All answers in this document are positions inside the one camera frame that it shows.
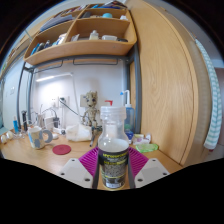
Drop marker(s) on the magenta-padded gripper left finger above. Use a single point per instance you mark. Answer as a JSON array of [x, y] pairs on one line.
[[75, 171]]

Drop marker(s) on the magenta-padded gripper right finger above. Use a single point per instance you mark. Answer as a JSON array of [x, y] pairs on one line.
[[150, 170]]

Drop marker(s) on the clear plastic bottle dark label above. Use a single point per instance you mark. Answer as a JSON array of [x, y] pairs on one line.
[[113, 160]]

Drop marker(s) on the green wipes pack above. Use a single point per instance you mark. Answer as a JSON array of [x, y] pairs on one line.
[[146, 148]]

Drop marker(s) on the flat round red coaster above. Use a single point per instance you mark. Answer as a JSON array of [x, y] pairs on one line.
[[61, 149]]

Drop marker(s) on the white pink tube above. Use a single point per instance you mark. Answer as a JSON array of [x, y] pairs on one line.
[[142, 139]]

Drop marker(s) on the white tissue pack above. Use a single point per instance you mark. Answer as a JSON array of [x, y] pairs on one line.
[[78, 133]]

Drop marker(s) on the small dark blue bottle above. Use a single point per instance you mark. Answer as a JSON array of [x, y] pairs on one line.
[[129, 135]]

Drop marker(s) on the cream mug blue map print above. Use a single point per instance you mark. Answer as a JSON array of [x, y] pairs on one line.
[[35, 138]]

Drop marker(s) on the white power adapter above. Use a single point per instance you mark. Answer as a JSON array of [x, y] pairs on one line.
[[49, 122]]

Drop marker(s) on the blue spray bottle white nozzle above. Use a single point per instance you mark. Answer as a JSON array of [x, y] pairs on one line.
[[130, 116]]

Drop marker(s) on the black handheld device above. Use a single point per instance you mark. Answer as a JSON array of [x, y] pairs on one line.
[[24, 121]]

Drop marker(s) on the tree creature figurine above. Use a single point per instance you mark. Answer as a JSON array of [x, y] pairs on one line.
[[90, 101]]

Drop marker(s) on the round white small object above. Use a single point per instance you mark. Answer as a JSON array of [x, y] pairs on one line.
[[10, 135], [3, 139]]

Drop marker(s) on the blue tube white cap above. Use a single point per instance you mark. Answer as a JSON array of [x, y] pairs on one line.
[[15, 126]]

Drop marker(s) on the green white striped towel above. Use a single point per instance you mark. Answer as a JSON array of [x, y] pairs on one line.
[[213, 110]]

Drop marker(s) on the wooden wardrobe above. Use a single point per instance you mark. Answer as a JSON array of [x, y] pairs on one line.
[[163, 83]]

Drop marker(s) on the white desk lamp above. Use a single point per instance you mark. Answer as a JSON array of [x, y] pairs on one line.
[[50, 78]]

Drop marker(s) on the wooden shelf unit with items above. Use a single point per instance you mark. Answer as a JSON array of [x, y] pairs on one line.
[[83, 48]]

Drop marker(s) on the white wall socket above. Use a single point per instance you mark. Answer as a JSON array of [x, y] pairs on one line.
[[54, 102], [64, 101]]

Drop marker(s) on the white wall box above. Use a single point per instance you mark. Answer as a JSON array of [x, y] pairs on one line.
[[83, 100]]

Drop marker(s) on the grey metal desk frame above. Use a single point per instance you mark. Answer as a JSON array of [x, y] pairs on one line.
[[137, 93]]

